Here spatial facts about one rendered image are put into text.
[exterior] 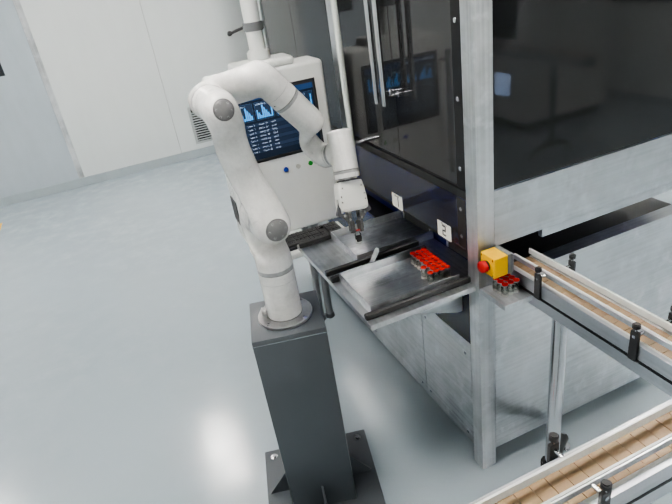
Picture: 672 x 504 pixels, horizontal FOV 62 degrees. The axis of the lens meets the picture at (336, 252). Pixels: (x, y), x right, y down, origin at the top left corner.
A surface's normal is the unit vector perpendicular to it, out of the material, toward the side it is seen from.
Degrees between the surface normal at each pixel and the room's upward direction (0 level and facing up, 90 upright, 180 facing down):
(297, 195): 90
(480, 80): 90
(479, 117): 90
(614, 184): 90
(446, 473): 0
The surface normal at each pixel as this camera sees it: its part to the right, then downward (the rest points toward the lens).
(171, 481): -0.14, -0.88
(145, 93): 0.40, 0.38
